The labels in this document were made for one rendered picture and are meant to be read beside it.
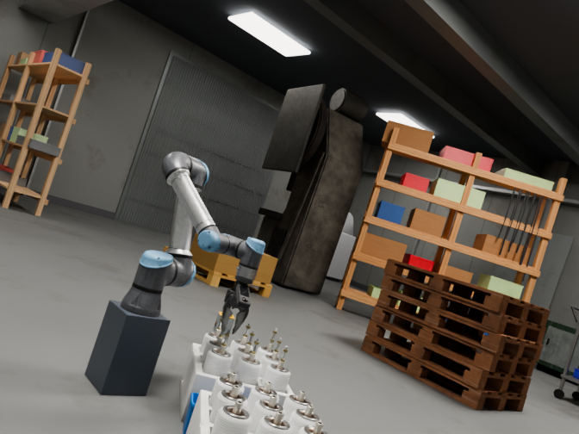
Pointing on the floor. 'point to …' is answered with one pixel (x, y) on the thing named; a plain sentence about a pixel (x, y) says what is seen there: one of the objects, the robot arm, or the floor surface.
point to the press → (313, 182)
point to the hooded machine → (342, 251)
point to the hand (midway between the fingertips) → (229, 330)
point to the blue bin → (189, 411)
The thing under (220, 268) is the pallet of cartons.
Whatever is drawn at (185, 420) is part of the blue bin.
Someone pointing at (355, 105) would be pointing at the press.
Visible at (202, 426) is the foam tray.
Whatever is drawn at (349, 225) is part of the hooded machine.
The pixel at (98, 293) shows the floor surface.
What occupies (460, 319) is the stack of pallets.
